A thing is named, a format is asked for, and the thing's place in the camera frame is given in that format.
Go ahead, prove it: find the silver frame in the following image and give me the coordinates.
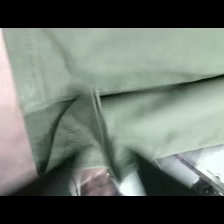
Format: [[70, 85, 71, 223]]
[[156, 143, 224, 197]]

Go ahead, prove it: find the green T-shirt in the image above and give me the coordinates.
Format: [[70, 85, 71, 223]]
[[1, 28, 224, 183]]

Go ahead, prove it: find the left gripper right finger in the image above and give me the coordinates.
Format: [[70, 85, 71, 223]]
[[135, 153, 195, 197]]

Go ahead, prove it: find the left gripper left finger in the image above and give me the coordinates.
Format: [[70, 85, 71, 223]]
[[12, 154, 79, 197]]

